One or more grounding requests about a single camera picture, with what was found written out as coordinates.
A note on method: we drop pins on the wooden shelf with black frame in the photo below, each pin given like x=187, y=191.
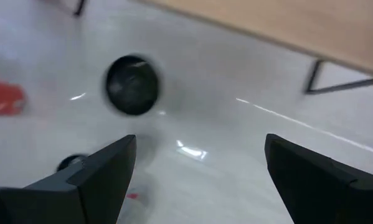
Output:
x=298, y=25

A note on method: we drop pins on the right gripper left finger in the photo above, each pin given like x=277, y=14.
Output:
x=80, y=193

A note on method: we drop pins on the red Fanta strawberry can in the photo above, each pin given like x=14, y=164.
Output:
x=4, y=99

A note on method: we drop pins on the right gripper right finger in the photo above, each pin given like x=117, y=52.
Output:
x=323, y=193

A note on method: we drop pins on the slim white black-topped Celsius can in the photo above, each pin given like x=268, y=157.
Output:
x=131, y=85

